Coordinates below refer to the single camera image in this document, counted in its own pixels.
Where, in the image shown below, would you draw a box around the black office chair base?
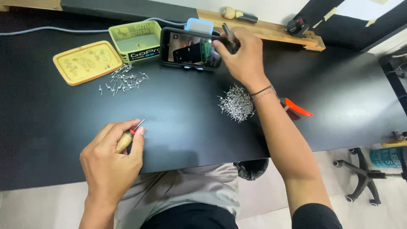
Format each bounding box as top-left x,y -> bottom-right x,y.
333,147 -> 407,207

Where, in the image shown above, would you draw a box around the green tin box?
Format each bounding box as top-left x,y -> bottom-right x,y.
108,20 -> 162,63

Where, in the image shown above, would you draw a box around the wooden handle awl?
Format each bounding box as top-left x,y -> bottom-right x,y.
115,119 -> 145,154

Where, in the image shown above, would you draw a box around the black and red clamp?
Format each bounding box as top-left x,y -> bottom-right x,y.
282,17 -> 309,36

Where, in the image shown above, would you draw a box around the black shirt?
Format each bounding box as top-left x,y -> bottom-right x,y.
140,203 -> 239,229

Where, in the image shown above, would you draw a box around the yellow tin lid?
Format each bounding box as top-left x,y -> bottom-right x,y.
53,40 -> 124,86

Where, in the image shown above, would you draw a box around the phone in black case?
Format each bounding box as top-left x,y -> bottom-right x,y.
160,27 -> 230,71

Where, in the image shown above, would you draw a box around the thin beaded bracelet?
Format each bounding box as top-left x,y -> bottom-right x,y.
253,90 -> 278,103

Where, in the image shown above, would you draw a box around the grey cable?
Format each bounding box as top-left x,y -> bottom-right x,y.
0,17 -> 188,36

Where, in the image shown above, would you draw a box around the black frame with tape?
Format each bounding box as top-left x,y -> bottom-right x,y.
293,0 -> 407,53

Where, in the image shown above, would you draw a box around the wooden plank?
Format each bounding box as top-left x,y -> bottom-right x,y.
197,8 -> 326,52

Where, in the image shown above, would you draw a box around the grey shorts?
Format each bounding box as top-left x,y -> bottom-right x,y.
114,163 -> 241,229

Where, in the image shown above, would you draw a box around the orange handled cutter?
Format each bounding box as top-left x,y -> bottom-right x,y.
279,97 -> 314,120

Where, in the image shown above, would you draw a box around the teal printed box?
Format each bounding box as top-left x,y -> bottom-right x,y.
369,147 -> 404,169

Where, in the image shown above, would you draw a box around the light blue phone stand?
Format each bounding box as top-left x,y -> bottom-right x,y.
184,18 -> 214,35

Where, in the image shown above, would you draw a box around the person's left hand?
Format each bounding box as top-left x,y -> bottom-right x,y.
79,119 -> 146,208

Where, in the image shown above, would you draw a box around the dark patterned shoe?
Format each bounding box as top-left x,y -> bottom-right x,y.
233,158 -> 269,181

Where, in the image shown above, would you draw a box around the small metal pliers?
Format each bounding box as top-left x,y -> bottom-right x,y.
222,22 -> 240,54

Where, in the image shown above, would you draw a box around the dense pile of metal pins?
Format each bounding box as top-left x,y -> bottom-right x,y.
217,83 -> 255,123

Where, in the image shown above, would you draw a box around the person's right hand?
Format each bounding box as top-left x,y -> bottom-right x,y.
212,27 -> 271,93

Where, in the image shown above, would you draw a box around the scattered bent metal pins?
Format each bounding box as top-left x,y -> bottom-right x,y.
99,63 -> 149,96

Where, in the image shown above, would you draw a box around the black cord bracelet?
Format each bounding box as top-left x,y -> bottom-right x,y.
250,84 -> 275,96

